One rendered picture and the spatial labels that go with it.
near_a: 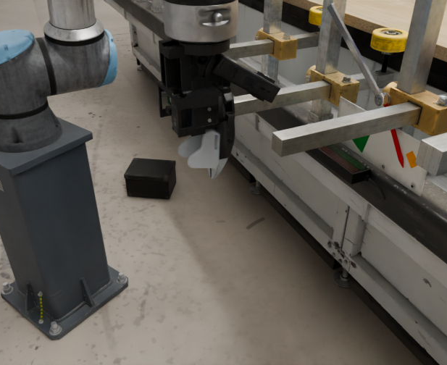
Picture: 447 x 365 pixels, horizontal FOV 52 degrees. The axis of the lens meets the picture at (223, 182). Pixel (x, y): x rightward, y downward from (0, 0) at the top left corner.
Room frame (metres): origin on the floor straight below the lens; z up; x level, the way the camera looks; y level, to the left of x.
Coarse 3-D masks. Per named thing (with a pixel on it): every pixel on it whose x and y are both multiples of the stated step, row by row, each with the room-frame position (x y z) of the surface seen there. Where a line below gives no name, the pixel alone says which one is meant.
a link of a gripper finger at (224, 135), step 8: (232, 112) 0.56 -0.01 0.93; (224, 120) 0.56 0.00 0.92; (232, 120) 0.55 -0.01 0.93; (224, 128) 0.55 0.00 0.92; (232, 128) 0.55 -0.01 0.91; (224, 136) 0.55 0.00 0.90; (232, 136) 0.55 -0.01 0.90; (224, 144) 0.56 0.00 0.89; (232, 144) 0.55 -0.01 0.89; (224, 152) 0.56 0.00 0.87
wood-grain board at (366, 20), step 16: (288, 0) 1.51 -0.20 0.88; (304, 0) 1.43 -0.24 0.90; (320, 0) 1.41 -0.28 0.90; (352, 0) 1.41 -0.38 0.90; (368, 0) 1.41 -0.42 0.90; (384, 0) 1.41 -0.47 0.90; (400, 0) 1.41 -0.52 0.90; (352, 16) 1.23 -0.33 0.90; (368, 16) 1.22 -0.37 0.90; (384, 16) 1.22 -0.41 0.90; (400, 16) 1.22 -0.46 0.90; (368, 32) 1.17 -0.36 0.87
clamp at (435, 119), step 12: (396, 84) 0.82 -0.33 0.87; (396, 96) 0.79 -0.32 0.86; (408, 96) 0.77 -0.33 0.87; (420, 96) 0.76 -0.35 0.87; (432, 96) 0.76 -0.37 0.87; (432, 108) 0.72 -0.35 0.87; (444, 108) 0.71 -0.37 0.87; (420, 120) 0.73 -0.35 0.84; (432, 120) 0.71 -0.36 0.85; (444, 120) 0.72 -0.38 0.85; (432, 132) 0.71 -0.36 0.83; (444, 132) 0.72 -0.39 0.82
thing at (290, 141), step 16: (368, 112) 0.72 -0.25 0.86; (384, 112) 0.72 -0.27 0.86; (400, 112) 0.72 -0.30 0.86; (416, 112) 0.73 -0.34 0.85; (304, 128) 0.66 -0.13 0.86; (320, 128) 0.66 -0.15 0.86; (336, 128) 0.66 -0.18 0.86; (352, 128) 0.68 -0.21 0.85; (368, 128) 0.69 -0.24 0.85; (384, 128) 0.71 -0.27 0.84; (272, 144) 0.64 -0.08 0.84; (288, 144) 0.62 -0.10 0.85; (304, 144) 0.64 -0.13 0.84; (320, 144) 0.65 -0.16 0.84
